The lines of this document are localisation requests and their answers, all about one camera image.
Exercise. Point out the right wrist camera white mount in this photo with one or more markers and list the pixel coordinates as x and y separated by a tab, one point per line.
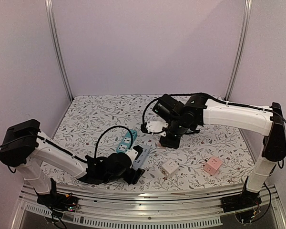
155	127

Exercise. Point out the aluminium frame post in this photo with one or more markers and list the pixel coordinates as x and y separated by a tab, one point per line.
240	48
57	48

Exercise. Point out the light blue power strip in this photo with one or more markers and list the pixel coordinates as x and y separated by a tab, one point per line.
138	163

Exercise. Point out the left aluminium frame post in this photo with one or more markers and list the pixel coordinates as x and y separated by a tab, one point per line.
57	48

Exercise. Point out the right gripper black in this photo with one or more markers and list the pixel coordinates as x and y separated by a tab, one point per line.
171	141

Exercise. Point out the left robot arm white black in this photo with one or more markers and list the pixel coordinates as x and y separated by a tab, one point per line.
24	144

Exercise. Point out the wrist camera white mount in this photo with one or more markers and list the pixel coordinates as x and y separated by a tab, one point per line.
155	127
134	153

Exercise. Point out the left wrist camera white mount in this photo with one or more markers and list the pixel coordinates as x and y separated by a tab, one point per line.
134	153

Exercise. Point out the right aluminium frame post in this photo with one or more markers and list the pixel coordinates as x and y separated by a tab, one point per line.
240	48

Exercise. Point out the white cube socket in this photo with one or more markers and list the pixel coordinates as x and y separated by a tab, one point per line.
169	168

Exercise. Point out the front aluminium rail base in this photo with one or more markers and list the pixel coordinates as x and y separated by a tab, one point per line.
188	209

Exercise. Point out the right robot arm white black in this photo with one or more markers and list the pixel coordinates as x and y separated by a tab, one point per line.
203	109

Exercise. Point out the floral patterned table mat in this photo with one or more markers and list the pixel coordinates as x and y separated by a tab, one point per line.
95	125

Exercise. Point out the teal power strip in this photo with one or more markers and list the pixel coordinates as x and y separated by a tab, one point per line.
125	144

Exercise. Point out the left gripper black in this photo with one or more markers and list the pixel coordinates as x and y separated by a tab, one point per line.
134	176

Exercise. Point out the pink cube socket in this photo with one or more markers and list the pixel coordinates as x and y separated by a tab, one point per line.
212	165

